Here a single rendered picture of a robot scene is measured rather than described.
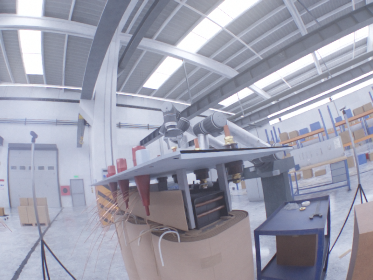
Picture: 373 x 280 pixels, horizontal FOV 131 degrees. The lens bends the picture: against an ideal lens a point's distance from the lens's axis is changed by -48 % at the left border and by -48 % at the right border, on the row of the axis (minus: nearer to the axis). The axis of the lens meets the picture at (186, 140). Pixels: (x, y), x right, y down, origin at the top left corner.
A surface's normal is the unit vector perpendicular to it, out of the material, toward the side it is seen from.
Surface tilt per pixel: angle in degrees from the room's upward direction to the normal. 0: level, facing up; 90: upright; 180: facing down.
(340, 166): 90
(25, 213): 90
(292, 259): 90
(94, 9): 174
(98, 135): 90
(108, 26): 180
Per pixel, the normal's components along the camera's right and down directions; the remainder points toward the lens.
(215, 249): 0.40, -0.27
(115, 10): 0.16, 0.96
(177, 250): -0.53, -0.11
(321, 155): -0.78, -0.02
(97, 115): 0.61, -0.28
